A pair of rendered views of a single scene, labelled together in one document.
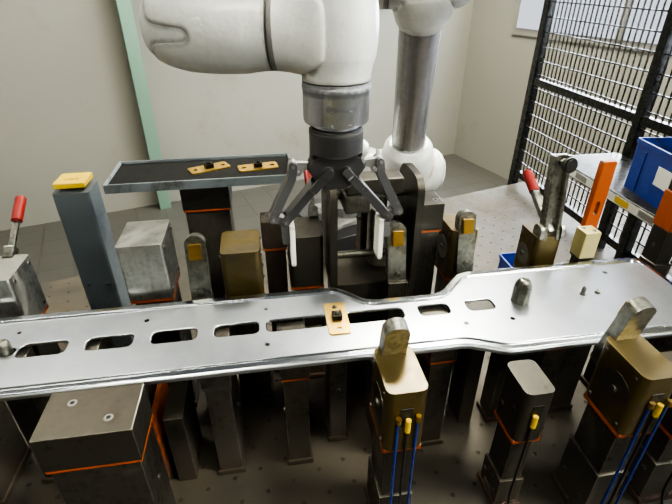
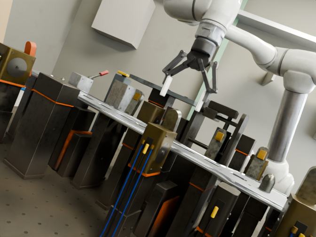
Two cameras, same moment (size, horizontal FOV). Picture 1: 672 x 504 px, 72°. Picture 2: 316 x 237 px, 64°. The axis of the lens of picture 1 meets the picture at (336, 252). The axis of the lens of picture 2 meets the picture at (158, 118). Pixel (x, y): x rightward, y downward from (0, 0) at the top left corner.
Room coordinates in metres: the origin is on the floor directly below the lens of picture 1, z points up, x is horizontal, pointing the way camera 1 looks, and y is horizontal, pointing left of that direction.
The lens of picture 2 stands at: (-0.08, -0.44, 1.11)
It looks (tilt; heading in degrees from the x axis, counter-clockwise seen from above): 4 degrees down; 34
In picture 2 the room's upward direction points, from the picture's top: 24 degrees clockwise
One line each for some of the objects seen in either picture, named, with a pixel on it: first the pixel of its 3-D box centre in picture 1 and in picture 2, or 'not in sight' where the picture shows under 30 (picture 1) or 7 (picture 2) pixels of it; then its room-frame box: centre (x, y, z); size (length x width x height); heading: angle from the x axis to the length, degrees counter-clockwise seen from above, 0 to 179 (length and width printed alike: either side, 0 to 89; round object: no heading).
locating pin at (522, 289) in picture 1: (521, 292); (266, 184); (0.69, -0.34, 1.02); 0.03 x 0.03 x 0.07
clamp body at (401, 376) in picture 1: (394, 457); (133, 188); (0.46, -0.09, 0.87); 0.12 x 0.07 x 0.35; 9
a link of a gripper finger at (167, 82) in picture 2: (292, 242); (166, 86); (0.62, 0.07, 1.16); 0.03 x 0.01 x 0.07; 9
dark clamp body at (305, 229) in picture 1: (306, 299); (165, 160); (0.84, 0.07, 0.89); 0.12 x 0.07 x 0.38; 9
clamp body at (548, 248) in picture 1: (521, 293); not in sight; (0.88, -0.43, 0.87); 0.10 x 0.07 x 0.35; 9
